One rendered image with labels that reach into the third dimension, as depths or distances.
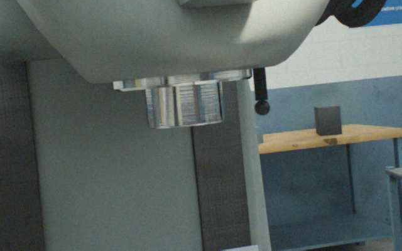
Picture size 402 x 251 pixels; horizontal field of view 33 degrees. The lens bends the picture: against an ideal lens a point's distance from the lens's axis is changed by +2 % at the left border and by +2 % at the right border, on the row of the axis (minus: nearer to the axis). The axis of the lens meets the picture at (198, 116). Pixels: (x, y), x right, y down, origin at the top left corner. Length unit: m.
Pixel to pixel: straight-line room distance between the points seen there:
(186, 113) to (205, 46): 0.07
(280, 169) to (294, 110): 0.45
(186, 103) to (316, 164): 4.68
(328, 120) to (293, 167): 0.75
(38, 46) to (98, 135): 0.28
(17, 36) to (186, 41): 0.21
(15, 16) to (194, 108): 0.17
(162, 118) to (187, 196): 0.42
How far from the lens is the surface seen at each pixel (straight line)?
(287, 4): 0.34
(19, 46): 0.51
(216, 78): 0.37
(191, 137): 0.79
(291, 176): 4.98
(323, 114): 4.34
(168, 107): 0.39
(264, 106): 0.42
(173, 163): 0.79
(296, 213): 5.04
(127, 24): 0.32
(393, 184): 3.15
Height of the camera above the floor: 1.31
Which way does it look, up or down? 3 degrees down
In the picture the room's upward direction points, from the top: 5 degrees counter-clockwise
